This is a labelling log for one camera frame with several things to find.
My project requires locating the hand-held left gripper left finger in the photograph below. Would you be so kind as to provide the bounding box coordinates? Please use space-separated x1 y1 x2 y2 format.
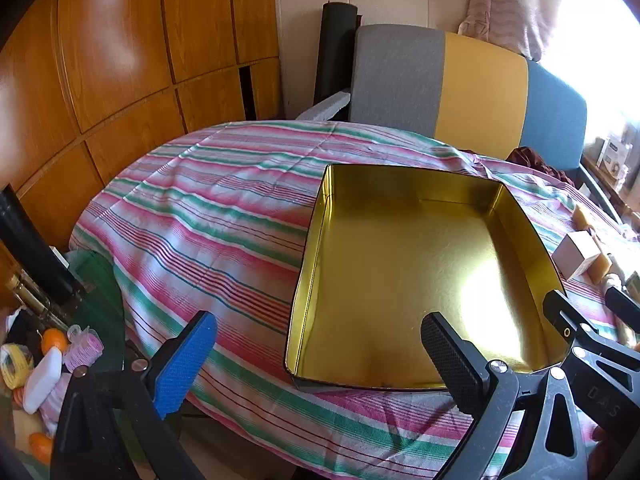
50 310 221 480

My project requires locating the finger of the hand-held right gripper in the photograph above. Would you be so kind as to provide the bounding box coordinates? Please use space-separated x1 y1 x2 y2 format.
604 286 640 334
543 289 599 357

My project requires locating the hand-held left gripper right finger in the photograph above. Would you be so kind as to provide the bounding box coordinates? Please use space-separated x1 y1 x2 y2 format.
421 311 592 480

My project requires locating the sponge cake block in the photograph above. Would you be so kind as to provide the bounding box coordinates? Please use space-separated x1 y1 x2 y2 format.
587 252 613 286

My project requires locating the white carton box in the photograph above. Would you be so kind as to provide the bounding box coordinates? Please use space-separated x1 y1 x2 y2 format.
551 231 601 281

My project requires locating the gold metal tin box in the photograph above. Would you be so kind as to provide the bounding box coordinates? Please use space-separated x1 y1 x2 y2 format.
284 162 568 392

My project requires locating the person's right hand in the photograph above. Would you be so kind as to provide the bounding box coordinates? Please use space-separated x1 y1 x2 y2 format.
587 425 614 480

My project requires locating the pink ribbon spool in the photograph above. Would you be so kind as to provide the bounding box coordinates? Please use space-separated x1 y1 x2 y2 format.
62 326 104 372

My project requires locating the green glass side table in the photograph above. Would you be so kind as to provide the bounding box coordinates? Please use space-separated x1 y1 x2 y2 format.
65 250 127 376

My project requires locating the orange fruit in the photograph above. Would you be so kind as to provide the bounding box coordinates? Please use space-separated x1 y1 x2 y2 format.
27 432 54 464
41 329 69 356

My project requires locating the white printed carton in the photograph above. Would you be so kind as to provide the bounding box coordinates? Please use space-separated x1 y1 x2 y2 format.
597 132 636 181

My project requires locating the striped tablecloth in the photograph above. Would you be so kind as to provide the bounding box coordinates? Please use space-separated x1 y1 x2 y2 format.
69 120 640 476

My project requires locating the dark red cloth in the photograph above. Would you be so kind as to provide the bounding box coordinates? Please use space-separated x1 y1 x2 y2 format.
507 146 581 186

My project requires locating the yellow yarn ball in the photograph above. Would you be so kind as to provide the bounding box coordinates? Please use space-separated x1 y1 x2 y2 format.
0 344 34 389

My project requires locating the black stand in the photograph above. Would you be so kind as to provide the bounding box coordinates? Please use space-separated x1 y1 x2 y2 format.
0 185 82 307

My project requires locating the grey yellow blue chair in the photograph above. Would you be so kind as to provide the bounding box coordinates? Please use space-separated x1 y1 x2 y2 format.
295 24 588 171

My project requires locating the pale patterned hanging cloth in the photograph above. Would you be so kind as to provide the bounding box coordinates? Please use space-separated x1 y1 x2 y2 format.
457 0 563 61

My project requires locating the black rolled mat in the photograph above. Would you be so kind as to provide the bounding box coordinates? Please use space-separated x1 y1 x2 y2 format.
314 2 361 111

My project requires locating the wooden panelled wardrobe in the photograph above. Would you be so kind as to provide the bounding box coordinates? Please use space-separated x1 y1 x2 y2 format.
0 0 282 253

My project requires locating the brass handle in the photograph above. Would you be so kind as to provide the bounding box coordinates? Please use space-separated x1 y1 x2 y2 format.
5 270 67 332

